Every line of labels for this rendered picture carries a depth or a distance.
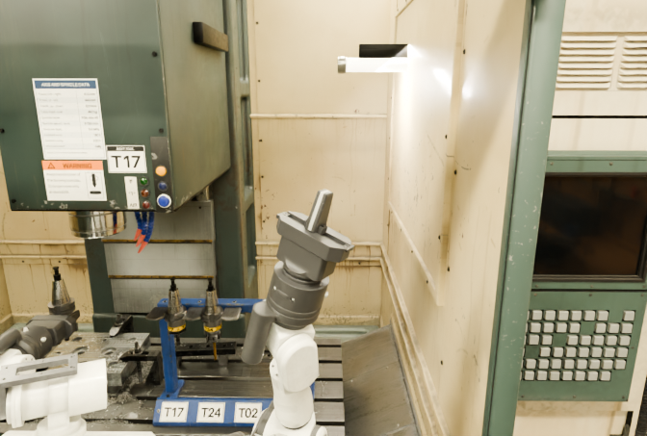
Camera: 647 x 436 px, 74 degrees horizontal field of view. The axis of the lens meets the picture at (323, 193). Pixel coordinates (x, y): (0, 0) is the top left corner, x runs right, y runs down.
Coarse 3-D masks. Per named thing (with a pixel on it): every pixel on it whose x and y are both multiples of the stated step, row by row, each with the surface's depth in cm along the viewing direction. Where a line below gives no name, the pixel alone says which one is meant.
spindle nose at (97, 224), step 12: (72, 216) 129; (84, 216) 128; (96, 216) 129; (108, 216) 131; (120, 216) 135; (72, 228) 130; (84, 228) 129; (96, 228) 130; (108, 228) 131; (120, 228) 135
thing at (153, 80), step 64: (0, 0) 103; (64, 0) 102; (128, 0) 102; (192, 0) 126; (0, 64) 106; (64, 64) 106; (128, 64) 106; (192, 64) 127; (0, 128) 109; (128, 128) 109; (192, 128) 127; (192, 192) 127
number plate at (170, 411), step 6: (168, 402) 129; (174, 402) 129; (180, 402) 129; (186, 402) 129; (162, 408) 129; (168, 408) 129; (174, 408) 129; (180, 408) 129; (186, 408) 129; (162, 414) 128; (168, 414) 128; (174, 414) 128; (180, 414) 128; (186, 414) 128; (162, 420) 127; (168, 420) 127; (174, 420) 127; (180, 420) 127
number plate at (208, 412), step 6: (204, 402) 129; (210, 402) 129; (216, 402) 129; (222, 402) 129; (198, 408) 128; (204, 408) 128; (210, 408) 128; (216, 408) 128; (222, 408) 128; (198, 414) 128; (204, 414) 128; (210, 414) 128; (216, 414) 128; (222, 414) 128; (198, 420) 127; (204, 420) 127; (210, 420) 127; (216, 420) 127; (222, 420) 127
